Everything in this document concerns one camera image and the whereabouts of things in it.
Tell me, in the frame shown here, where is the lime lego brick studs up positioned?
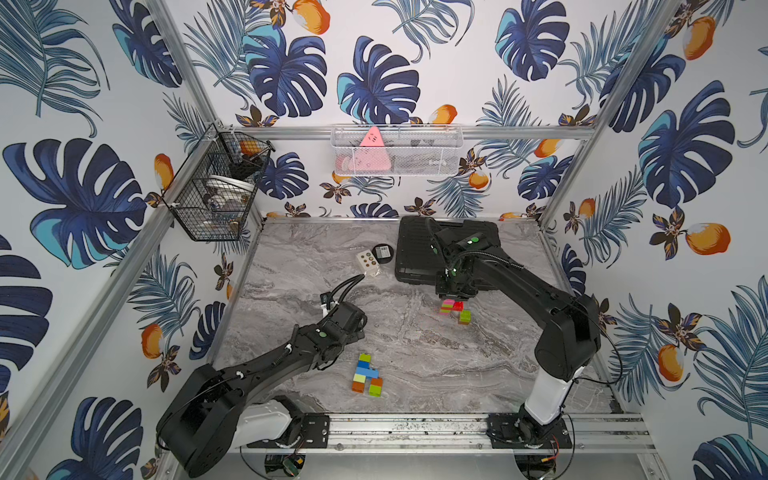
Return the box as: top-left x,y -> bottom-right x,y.
458,310 -> 472,325

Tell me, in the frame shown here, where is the light blue long lego brick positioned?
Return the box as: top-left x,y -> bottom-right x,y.
355,367 -> 379,379

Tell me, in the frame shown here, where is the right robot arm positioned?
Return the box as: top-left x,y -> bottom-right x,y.
426,219 -> 601,428

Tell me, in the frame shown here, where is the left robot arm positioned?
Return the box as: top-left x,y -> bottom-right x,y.
155,274 -> 367,478

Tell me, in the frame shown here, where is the black plastic tool case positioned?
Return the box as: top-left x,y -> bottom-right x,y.
394,216 -> 501,286

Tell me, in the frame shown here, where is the white remote control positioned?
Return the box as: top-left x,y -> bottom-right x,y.
355,250 -> 380,277

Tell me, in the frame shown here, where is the black round tape measure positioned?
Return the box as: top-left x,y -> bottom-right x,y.
371,244 -> 394,264

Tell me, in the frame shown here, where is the pink triangle card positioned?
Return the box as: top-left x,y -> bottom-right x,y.
347,126 -> 392,174

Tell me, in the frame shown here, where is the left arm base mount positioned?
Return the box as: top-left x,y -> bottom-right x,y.
256,413 -> 331,450

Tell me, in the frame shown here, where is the aluminium front rail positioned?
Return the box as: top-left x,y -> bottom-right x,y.
164,412 -> 656,454

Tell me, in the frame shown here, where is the clear wall tray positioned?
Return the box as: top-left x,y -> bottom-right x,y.
330,125 -> 464,177

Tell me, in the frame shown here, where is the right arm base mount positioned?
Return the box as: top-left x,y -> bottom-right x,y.
486,412 -> 573,450

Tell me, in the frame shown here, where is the black wire basket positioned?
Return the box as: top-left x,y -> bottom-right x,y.
162,124 -> 275,242

